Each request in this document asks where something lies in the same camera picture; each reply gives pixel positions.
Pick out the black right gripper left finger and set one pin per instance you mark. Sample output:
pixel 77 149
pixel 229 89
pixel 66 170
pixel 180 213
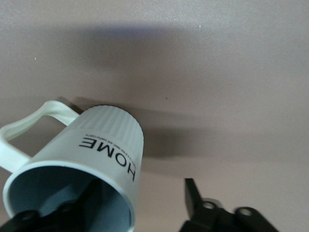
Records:
pixel 36 222

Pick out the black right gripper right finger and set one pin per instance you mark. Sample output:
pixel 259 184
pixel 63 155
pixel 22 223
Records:
pixel 217 222

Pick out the white ribbed HOME mug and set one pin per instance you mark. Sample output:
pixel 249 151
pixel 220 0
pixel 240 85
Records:
pixel 108 135

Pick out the brown table cloth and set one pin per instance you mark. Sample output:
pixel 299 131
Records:
pixel 193 72

